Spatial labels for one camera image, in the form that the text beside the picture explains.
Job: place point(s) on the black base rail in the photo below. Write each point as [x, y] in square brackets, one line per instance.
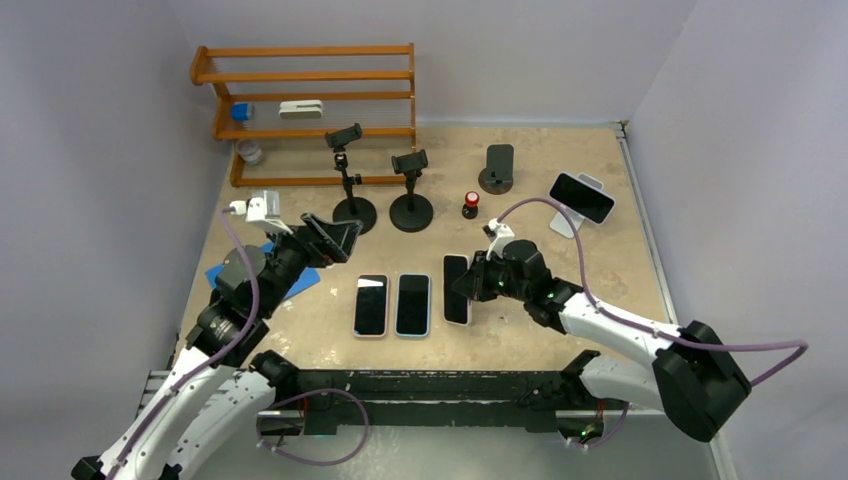
[536, 401]

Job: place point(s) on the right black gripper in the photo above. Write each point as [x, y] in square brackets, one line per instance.
[473, 283]

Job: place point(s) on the wooden shelf rack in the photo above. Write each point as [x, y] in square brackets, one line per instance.
[374, 86]

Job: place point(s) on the black phone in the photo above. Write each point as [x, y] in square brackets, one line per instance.
[577, 195]

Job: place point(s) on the blue white small object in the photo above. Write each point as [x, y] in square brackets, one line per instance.
[242, 112]

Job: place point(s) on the blue case phone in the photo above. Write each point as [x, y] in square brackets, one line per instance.
[412, 315]

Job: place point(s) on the black tall phone stand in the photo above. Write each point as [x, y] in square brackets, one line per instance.
[352, 207]

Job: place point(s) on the blue flat sheet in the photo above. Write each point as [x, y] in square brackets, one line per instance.
[307, 279]

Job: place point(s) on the red capped small bottle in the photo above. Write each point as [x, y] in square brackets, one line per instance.
[470, 208]

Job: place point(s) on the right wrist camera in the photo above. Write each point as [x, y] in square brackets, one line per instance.
[500, 235]

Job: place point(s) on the black round-base phone stand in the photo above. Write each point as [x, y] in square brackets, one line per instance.
[411, 212]

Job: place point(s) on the white case phone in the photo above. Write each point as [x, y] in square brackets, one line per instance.
[456, 307]

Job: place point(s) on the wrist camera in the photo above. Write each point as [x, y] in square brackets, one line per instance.
[262, 210]
[500, 235]

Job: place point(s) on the pink case phone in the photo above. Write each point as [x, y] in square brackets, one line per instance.
[371, 306]

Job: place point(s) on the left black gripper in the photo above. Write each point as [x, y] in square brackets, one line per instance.
[325, 242]

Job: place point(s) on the white clip object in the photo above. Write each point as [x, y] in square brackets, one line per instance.
[301, 109]

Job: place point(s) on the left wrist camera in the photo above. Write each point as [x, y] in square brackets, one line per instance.
[262, 210]

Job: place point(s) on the dark round phone stand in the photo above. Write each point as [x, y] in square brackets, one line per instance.
[496, 177]

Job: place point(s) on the white folding phone stand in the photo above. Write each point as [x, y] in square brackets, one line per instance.
[566, 224]

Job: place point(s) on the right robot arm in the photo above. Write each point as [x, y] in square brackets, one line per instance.
[687, 373]

